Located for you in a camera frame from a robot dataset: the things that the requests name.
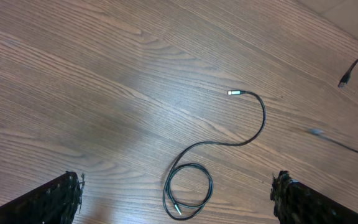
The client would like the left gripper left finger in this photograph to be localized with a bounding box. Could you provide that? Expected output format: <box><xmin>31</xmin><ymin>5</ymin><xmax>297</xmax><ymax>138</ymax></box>
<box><xmin>0</xmin><ymin>171</ymin><xmax>85</xmax><ymax>224</ymax></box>

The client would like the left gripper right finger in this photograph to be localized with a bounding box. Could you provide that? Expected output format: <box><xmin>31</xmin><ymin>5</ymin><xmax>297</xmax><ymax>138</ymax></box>
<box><xmin>270</xmin><ymin>170</ymin><xmax>358</xmax><ymax>224</ymax></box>

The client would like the cardboard wall panel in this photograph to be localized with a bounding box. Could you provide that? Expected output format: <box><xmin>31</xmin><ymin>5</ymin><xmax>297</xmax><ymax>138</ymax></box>
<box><xmin>299</xmin><ymin>0</ymin><xmax>358</xmax><ymax>40</ymax></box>

